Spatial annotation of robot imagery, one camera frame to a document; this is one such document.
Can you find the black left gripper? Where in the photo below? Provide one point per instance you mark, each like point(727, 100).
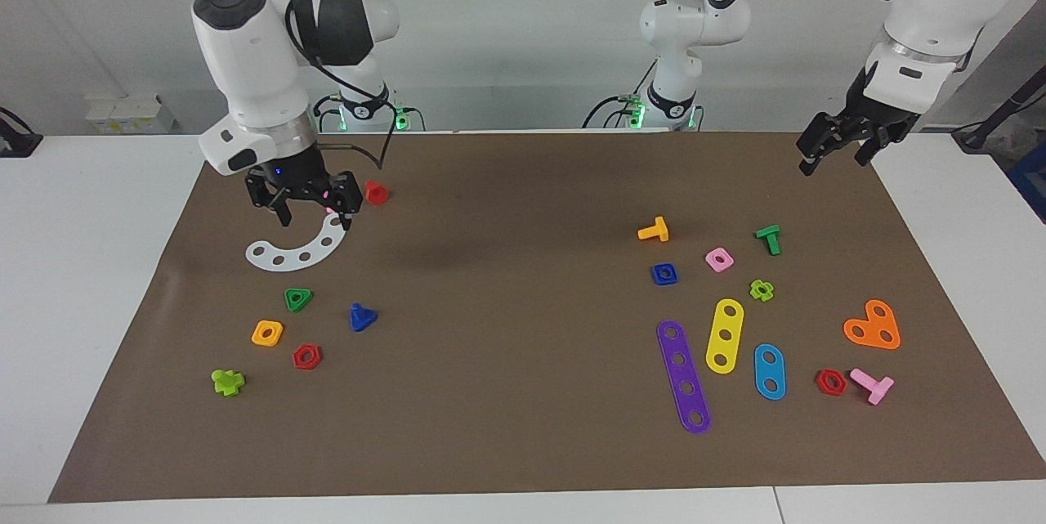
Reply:
point(866, 119)

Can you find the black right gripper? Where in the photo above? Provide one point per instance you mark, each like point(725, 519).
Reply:
point(302, 185)

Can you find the blue plastic bolt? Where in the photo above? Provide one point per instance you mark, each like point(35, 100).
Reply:
point(361, 320)

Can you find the blue square nut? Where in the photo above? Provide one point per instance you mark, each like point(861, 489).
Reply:
point(657, 275)

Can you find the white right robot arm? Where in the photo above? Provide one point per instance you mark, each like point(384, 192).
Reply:
point(253, 66)

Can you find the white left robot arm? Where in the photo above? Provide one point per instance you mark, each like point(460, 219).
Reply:
point(932, 9)

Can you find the pink plastic bolt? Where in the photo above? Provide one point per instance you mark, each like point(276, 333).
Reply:
point(874, 385)
point(332, 220)

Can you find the white curved five-hole plate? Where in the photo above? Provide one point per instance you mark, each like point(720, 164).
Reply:
point(315, 252)

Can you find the red plastic bolt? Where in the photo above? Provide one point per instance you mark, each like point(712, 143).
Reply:
point(376, 194)

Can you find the dark green triangle nut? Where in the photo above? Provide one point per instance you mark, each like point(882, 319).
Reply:
point(290, 301)

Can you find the dark green plastic bolt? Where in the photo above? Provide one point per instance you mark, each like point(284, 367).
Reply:
point(771, 239)

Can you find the orange square nut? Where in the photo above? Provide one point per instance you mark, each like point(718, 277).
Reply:
point(257, 334)

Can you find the red hexagonal nut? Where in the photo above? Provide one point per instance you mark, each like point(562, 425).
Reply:
point(297, 357)
point(820, 382)

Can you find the light green cross nut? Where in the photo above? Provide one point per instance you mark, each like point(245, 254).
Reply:
point(755, 290)

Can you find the pink square nut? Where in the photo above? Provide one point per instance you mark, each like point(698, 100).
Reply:
point(711, 260)

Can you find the orange heart-shaped plate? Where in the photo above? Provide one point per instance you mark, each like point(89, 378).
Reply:
point(870, 332)

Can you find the light green cross bolt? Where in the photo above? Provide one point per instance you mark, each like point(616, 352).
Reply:
point(227, 383)

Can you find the blue crate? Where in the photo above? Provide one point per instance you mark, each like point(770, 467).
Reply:
point(1031, 181)

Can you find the orange plastic bolt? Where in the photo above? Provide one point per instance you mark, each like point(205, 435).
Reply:
point(654, 231)

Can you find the yellow three-hole plate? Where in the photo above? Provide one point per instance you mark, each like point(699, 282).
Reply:
point(724, 324)

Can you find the blue two-hole plate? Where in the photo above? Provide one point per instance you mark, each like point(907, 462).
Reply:
point(769, 373)

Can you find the brown table mat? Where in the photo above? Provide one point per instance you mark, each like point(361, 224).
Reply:
point(490, 393)

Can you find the purple four-hole plate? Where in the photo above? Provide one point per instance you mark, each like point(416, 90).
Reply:
point(682, 373)

